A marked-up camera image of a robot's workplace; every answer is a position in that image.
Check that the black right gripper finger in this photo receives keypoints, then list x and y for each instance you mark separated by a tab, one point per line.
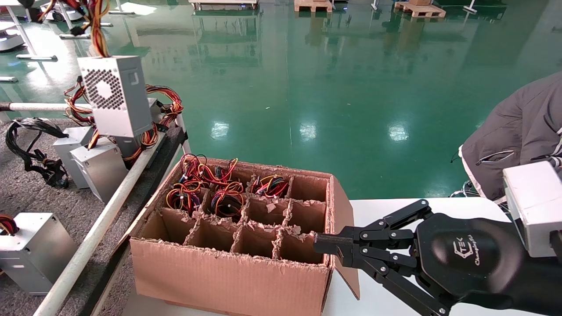
329	242

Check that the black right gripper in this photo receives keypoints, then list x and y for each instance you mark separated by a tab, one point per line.
474	263

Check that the brown cardboard box with dividers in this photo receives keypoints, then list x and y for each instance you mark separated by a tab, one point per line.
228	281

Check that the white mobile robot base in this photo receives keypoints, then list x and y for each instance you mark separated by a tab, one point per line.
9	41
66	14

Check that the person in grey jacket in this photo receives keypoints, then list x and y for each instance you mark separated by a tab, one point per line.
518	127

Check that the wooden pallet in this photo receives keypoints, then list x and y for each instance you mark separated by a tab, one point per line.
312	6
421	10

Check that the grey power supply stack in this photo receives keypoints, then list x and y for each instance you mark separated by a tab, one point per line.
92	245

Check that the silver power supply unit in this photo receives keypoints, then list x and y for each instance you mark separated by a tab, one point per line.
99	169
72	151

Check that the pale wooden platform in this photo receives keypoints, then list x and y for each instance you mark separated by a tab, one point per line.
224	4

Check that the white table edge tube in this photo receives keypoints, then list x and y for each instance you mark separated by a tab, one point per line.
39	107

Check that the white background table top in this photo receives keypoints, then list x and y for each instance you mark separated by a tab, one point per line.
6	2

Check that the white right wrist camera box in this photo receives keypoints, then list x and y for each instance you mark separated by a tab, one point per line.
535	206

